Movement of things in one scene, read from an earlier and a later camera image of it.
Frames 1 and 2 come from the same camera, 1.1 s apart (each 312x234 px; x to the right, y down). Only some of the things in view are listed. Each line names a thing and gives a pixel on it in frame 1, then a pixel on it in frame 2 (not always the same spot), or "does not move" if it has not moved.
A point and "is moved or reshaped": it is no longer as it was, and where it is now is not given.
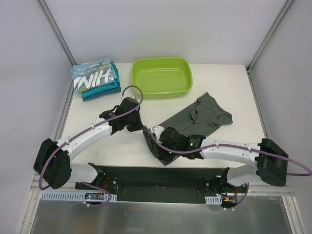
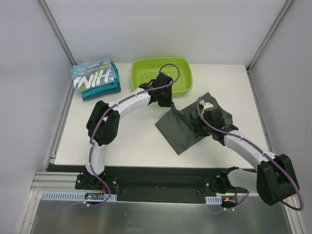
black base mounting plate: (164, 184) does not move
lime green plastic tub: (162, 77) does not move
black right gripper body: (151, 140) to (195, 122)
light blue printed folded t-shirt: (92, 74) does not move
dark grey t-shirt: (199, 119) is moved or reshaped
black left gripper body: (134, 121) to (167, 103)
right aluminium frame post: (268, 34) does not move
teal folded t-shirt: (111, 88) does not move
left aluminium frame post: (56, 31) does not move
